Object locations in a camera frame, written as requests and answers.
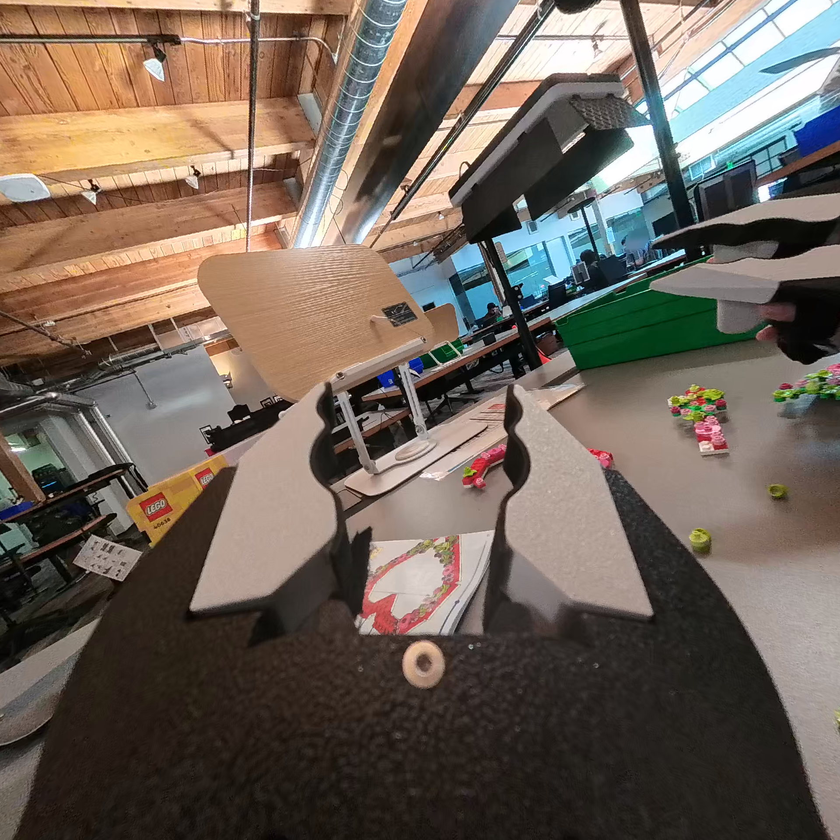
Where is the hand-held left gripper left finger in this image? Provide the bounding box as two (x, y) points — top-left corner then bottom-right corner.
(189, 382), (358, 621)

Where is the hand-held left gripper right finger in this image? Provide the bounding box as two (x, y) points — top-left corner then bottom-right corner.
(486, 384), (655, 621)

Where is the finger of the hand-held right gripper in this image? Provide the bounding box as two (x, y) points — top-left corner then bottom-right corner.
(651, 193), (840, 265)
(650, 246), (840, 333)

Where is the yellow lego box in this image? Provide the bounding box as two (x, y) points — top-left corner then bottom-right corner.
(125, 454), (228, 547)

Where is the lime pink lego flower assembly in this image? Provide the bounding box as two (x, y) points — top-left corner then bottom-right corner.
(772, 364), (840, 403)

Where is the pink lime lego on white plate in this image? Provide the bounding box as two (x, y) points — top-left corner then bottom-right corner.
(667, 385), (730, 456)

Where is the lego instruction booklet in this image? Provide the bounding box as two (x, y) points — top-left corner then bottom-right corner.
(357, 530), (495, 636)

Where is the person's right hand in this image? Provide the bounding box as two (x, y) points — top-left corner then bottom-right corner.
(755, 279), (840, 366)

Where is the black computer monitor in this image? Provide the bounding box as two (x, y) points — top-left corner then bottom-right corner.
(694, 160), (760, 223)

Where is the blue storage bin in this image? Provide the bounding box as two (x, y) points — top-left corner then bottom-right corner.
(793, 120), (840, 157)

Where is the green plastic bin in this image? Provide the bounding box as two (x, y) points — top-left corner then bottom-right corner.
(554, 262), (782, 372)

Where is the white printed sheet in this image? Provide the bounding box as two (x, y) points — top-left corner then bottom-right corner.
(420, 451), (508, 482)

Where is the flat printed sheet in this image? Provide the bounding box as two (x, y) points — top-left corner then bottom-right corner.
(471, 382), (585, 422)

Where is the small instruction leaflet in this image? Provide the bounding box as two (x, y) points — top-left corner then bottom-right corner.
(73, 534), (143, 582)

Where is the black lamp pole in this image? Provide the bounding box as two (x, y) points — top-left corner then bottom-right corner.
(482, 238), (543, 376)

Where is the black overhead lamp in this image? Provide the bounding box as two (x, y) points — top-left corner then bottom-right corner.
(449, 73), (648, 244)

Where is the white ceiling device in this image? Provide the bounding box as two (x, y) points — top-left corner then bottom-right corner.
(0, 173), (52, 203)

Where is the red lego heart frame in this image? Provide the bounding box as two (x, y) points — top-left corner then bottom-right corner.
(462, 445), (615, 490)

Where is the tall black post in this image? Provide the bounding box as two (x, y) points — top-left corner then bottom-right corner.
(619, 0), (698, 229)

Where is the silver spiral duct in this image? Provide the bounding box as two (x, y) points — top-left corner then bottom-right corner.
(291, 0), (409, 248)

